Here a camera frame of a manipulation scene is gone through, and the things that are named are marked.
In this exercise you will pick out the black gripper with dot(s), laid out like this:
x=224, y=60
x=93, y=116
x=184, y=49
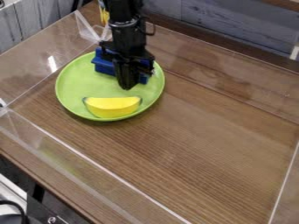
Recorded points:
x=126, y=48

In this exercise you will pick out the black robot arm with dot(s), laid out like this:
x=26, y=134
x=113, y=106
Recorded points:
x=125, y=10

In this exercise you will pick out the green round plate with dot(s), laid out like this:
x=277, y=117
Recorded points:
x=80, y=82

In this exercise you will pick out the yellow half-round block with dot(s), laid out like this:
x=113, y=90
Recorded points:
x=113, y=107

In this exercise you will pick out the yellow labelled tin can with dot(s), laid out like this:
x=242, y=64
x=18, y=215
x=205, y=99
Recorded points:
x=104, y=10

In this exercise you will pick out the clear acrylic corner bracket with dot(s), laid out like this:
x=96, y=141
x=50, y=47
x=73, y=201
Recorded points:
x=96, y=32

